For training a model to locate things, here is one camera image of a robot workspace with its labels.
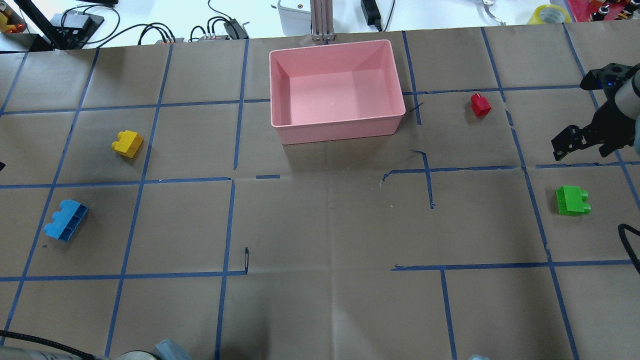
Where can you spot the white square device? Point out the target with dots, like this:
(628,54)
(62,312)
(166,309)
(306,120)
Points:
(295,17)

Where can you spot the pink plastic box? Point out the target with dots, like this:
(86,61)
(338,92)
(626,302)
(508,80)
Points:
(335,92)

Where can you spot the yellow block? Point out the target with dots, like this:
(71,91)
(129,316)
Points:
(127,144)

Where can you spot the red block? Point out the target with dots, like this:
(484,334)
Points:
(480,105)

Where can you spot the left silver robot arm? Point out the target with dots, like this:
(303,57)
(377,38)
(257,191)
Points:
(164,350)

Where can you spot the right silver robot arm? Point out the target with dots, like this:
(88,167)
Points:
(627,97)

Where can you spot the yellow tape roll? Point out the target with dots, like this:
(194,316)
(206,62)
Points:
(549,14)

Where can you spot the green block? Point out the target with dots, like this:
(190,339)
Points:
(572,201)

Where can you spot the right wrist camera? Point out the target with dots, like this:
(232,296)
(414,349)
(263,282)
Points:
(608,78)

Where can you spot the black power adapter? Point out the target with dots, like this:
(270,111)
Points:
(371,13)

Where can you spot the blue block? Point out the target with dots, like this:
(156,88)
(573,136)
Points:
(66,220)

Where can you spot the aluminium frame post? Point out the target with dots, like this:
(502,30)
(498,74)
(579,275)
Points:
(322,21)

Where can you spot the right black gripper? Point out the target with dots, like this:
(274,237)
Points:
(608,121)

